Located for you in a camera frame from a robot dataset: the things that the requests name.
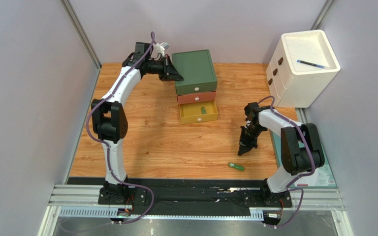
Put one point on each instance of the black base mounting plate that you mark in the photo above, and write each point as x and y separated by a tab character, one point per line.
193	197

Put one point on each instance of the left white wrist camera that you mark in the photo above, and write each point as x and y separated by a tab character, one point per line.
159	50

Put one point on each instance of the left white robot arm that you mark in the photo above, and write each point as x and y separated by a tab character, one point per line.
107	114

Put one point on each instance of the teal box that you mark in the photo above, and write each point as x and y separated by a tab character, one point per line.
325	176

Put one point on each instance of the yellow bottom drawer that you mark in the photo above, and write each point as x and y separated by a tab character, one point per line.
191	113

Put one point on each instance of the red drawer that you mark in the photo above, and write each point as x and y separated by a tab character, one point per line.
196	97

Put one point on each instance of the aluminium frame rail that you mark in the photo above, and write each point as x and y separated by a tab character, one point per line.
79	201

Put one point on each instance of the green top drawer box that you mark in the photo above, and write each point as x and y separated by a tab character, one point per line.
197	70

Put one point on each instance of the blue pen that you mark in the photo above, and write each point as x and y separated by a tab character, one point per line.
311	64

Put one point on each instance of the white three-drawer cabinet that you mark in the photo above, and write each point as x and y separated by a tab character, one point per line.
296	85

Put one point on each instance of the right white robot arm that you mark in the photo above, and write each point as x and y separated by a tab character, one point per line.
273	121

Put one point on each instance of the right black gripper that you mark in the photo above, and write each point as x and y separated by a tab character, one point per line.
247	141

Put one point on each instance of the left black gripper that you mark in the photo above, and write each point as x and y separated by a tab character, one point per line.
172	73

